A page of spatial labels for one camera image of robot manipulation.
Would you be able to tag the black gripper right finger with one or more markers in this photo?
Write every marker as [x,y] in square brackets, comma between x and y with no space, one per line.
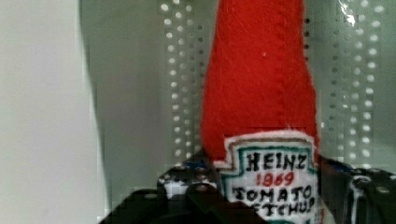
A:
[357,195]

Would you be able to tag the red felt ketchup bottle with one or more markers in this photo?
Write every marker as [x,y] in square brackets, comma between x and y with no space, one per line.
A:
[259,112]

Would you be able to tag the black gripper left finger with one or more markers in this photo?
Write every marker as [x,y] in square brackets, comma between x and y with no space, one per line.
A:
[185,194]

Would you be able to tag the grey-green oval strainer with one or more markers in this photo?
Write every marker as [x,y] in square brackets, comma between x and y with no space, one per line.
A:
[147,61]

